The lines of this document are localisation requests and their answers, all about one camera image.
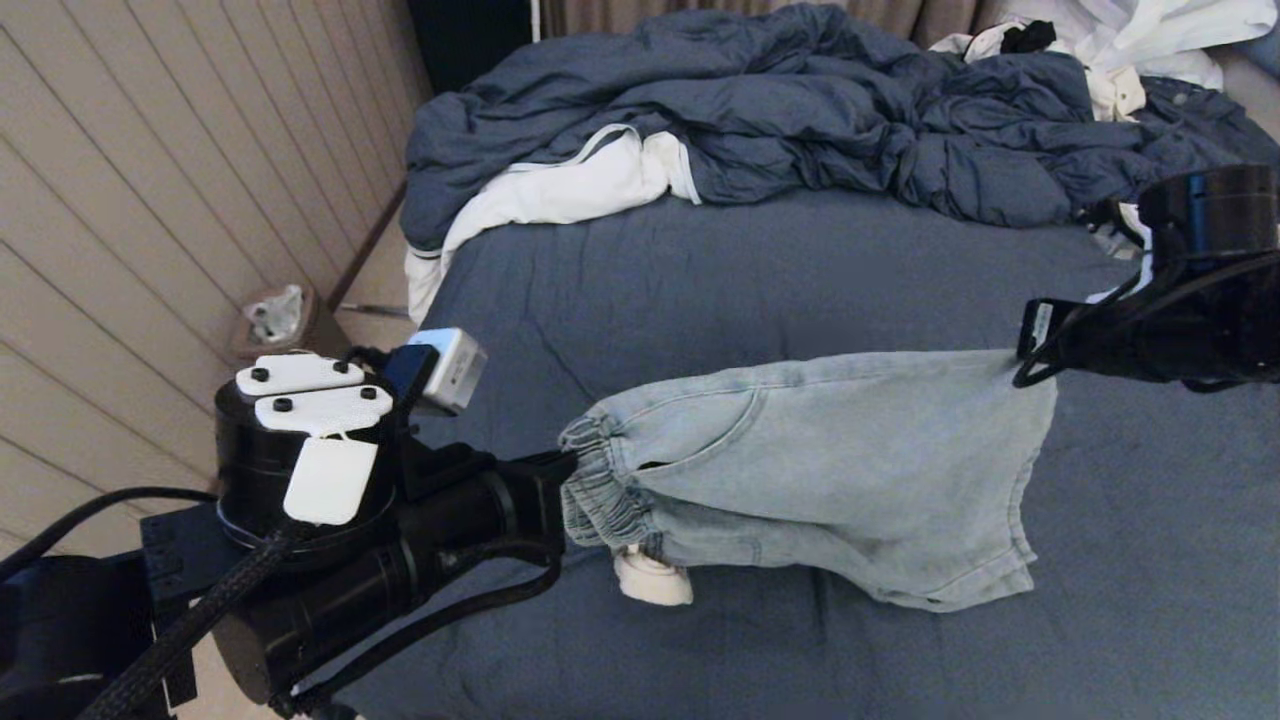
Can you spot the brown trash bin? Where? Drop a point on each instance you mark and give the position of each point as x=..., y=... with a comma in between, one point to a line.
x=325, y=325

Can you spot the blue denim shirt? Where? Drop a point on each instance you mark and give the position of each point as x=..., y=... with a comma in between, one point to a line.
x=1200, y=110

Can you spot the small black garment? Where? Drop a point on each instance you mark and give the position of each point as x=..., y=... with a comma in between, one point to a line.
x=1028, y=35

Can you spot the light blue denim shorts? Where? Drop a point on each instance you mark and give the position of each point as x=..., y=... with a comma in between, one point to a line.
x=820, y=470

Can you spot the white garment with dark trim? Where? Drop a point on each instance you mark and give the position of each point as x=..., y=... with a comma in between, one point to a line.
x=560, y=190

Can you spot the white plastic bin bag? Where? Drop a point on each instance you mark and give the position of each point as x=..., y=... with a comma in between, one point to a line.
x=272, y=312

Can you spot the thin grey metal rod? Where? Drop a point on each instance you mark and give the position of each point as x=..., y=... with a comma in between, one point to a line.
x=375, y=310

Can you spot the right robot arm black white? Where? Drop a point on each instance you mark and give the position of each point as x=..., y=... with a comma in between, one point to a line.
x=1220, y=220

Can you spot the cream garment with buttons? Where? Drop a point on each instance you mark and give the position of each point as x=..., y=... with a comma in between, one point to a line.
x=1120, y=95

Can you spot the white crumpled shirt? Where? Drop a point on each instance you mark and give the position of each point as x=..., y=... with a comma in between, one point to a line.
x=1150, y=30

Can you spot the beige curtain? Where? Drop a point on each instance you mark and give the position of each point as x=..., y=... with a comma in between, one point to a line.
x=620, y=12

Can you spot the crumpled dark blue duvet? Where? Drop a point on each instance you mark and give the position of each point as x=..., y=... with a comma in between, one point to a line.
x=800, y=100

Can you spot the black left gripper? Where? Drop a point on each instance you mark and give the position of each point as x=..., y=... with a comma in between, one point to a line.
x=440, y=540

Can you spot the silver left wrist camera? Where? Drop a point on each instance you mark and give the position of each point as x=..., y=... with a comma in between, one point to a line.
x=450, y=370

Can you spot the blue bed sheet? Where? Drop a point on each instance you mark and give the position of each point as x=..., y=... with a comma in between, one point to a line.
x=800, y=270

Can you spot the blue pillow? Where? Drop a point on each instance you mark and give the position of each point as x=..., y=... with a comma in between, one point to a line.
x=1268, y=50

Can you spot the black cabinet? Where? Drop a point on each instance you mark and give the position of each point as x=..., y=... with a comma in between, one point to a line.
x=465, y=40

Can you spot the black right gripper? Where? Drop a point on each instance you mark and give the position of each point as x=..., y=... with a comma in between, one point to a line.
x=1130, y=340

